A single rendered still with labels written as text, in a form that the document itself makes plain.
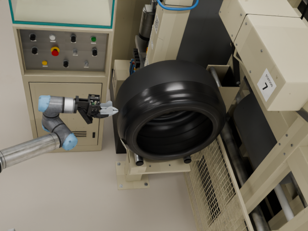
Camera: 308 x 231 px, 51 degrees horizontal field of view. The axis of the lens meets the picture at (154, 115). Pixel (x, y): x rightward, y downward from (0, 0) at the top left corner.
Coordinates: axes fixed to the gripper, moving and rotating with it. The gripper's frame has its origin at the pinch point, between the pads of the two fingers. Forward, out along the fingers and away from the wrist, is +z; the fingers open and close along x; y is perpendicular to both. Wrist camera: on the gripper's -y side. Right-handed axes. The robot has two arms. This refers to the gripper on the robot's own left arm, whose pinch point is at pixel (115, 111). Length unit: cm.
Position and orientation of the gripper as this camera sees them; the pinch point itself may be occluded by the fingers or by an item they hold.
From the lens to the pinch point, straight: 157.3
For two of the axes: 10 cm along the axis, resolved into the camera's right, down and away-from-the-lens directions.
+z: 9.4, 0.7, 3.3
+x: -1.6, -7.7, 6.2
